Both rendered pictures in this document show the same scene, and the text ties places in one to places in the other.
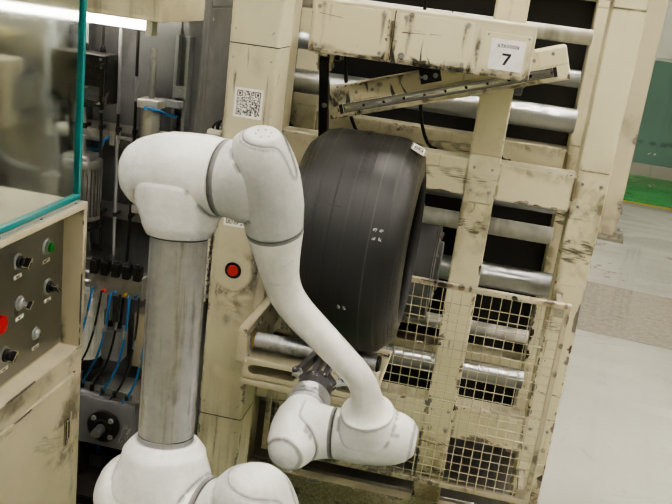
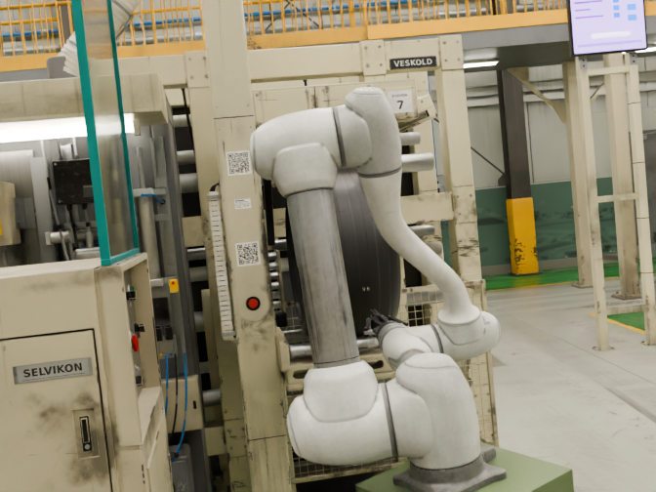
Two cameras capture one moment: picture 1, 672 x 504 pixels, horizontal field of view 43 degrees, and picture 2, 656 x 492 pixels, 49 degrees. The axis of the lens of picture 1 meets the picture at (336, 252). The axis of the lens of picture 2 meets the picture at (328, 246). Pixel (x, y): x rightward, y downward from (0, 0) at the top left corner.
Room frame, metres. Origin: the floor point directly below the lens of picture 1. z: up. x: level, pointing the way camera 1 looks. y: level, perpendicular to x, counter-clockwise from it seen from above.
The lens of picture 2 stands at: (-0.08, 0.73, 1.34)
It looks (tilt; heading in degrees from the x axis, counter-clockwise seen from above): 3 degrees down; 342
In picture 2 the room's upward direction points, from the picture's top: 6 degrees counter-clockwise
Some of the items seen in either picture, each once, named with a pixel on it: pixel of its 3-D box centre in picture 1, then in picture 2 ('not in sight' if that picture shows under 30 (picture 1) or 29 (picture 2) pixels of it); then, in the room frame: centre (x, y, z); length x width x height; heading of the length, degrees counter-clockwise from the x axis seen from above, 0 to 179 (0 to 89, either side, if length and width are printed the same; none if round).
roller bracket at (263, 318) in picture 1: (263, 320); (279, 345); (2.25, 0.18, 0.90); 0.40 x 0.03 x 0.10; 171
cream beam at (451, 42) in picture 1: (424, 38); (331, 108); (2.50, -0.17, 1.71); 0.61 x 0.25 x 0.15; 81
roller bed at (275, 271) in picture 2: not in sight; (256, 291); (2.64, 0.16, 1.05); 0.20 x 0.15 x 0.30; 81
